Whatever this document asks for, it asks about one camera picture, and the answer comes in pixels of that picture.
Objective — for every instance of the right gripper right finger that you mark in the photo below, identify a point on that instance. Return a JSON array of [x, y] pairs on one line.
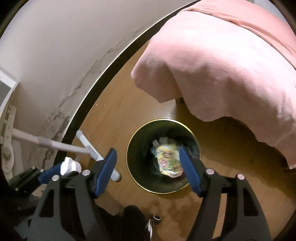
[[244, 218]]

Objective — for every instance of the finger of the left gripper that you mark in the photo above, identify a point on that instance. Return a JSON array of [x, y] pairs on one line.
[[47, 175]]

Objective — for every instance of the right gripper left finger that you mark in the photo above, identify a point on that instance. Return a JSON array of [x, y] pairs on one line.
[[67, 209]]

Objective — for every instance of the yellow snack bag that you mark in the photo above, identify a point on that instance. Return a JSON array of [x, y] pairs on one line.
[[166, 152]]

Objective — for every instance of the black gold-rimmed trash bin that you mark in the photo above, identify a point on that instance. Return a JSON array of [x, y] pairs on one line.
[[153, 155]]

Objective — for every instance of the small black cap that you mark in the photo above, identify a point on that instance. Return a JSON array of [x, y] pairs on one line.
[[156, 219]]

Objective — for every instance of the white shelf unit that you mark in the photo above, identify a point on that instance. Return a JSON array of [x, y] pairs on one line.
[[8, 85]]

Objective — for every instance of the pink bed blanket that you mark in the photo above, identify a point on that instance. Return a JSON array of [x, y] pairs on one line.
[[227, 58]]

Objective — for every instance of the white table leg frame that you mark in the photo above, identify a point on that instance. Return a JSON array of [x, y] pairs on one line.
[[8, 132]]

